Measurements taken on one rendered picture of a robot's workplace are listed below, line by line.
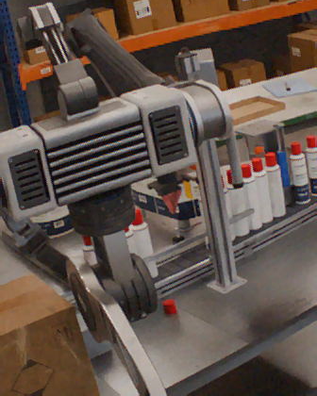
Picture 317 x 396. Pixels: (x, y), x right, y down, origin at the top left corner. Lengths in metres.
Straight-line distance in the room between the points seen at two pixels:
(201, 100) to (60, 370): 0.67
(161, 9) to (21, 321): 4.70
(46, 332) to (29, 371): 0.10
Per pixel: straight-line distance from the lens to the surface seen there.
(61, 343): 1.81
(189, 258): 2.45
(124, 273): 1.70
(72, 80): 1.63
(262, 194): 2.54
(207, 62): 2.15
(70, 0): 6.82
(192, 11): 6.41
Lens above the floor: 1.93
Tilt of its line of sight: 20 degrees down
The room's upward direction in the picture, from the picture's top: 11 degrees counter-clockwise
